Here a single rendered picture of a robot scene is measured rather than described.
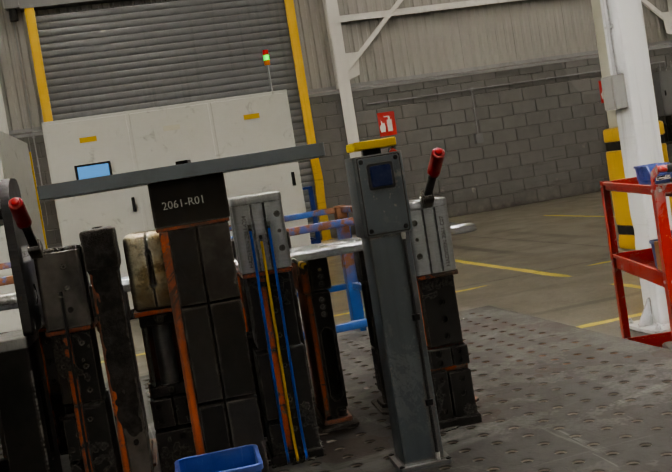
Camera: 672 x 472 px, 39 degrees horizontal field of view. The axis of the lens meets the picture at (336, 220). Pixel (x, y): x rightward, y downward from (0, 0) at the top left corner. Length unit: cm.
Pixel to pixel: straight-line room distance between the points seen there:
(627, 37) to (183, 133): 526
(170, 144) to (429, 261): 809
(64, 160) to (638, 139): 579
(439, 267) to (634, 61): 399
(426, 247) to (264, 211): 26
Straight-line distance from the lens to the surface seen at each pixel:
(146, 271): 145
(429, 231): 149
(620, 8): 541
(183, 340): 129
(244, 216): 144
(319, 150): 126
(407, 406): 135
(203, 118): 957
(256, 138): 963
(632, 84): 538
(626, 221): 865
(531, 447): 141
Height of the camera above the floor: 113
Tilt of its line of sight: 3 degrees down
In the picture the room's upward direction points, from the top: 9 degrees counter-clockwise
